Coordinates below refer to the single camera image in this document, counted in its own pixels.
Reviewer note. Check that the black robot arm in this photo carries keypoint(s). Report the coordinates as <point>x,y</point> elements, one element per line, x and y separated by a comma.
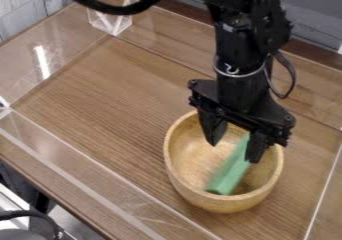
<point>252,30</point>

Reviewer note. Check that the green rectangular block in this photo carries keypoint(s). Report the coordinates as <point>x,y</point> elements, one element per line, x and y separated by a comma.
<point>232,171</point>

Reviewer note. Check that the brown wooden bowl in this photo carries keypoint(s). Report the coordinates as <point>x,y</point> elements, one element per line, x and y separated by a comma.
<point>193,160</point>

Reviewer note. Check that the clear acrylic corner bracket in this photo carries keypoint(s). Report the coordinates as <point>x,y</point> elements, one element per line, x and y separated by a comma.
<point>111,24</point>

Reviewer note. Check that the black metal table frame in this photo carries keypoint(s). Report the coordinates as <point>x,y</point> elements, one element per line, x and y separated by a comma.
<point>31,216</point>

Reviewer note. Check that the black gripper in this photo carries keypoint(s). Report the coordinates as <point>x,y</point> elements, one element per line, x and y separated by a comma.
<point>238,99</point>

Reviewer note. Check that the clear acrylic tray walls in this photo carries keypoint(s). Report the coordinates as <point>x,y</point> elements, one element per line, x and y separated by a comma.
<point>91,101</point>

